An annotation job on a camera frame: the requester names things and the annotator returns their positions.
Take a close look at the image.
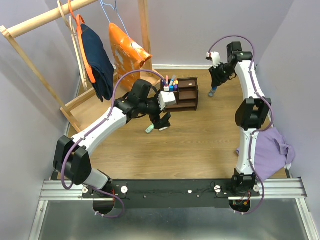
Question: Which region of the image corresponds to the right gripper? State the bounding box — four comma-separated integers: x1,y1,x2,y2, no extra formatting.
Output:
208,62,235,88

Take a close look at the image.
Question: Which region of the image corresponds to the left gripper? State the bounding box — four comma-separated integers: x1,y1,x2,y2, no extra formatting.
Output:
139,90,171,129

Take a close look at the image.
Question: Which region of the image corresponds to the green correction tape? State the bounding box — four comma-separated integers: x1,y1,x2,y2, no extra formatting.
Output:
145,124,155,134

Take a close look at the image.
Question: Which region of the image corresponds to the blue grey glue stick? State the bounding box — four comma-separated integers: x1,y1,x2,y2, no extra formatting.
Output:
208,87,218,98

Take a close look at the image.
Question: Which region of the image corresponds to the white pink marker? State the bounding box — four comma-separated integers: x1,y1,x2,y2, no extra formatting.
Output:
165,75,169,89

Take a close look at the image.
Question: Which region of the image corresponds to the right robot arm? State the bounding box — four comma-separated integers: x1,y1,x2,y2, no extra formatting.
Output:
206,41,272,196

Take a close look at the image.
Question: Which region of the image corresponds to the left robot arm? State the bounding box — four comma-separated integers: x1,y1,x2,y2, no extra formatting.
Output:
53,79,176,198

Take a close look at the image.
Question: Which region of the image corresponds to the brown wooden desk organizer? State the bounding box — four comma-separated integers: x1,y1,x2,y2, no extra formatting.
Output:
164,76,199,112

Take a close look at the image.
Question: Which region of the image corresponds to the orange patterned garment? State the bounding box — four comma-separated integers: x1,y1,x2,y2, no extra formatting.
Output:
108,23,152,81

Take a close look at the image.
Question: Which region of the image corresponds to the navy blue garment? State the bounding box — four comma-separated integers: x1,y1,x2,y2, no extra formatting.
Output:
83,25,114,102

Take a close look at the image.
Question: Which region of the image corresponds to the purple cloth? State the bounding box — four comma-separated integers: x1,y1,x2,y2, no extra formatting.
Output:
235,127,296,182

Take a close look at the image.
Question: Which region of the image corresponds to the wooden clothes rack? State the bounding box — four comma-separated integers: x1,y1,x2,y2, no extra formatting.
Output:
0,0,165,133

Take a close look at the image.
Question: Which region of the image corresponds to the beige hanger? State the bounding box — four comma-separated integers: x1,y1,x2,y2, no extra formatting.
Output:
57,0,88,92

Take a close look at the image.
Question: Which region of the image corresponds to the orange hanger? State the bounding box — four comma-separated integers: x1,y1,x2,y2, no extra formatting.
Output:
67,0,96,84

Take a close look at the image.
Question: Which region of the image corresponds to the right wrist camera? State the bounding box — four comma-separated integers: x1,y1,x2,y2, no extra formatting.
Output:
206,51,222,68

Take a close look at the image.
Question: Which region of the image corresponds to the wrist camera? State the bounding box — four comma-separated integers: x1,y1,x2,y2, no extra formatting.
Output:
206,51,222,68
158,91,176,110

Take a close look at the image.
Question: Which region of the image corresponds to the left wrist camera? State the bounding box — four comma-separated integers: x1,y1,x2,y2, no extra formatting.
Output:
158,91,176,110

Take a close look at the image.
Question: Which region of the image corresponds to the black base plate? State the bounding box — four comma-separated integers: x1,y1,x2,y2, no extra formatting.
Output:
82,178,261,210

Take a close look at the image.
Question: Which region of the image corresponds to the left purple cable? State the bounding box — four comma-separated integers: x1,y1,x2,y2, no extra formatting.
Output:
60,69,170,219

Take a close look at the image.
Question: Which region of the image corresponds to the purple cable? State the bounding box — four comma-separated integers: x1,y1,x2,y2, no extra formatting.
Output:
208,35,275,216
60,69,170,219

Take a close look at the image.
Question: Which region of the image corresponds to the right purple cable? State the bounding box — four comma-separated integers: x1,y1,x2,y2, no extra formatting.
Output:
208,35,275,216

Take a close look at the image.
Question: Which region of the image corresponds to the blue wire hanger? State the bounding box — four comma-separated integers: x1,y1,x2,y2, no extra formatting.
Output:
98,0,130,37

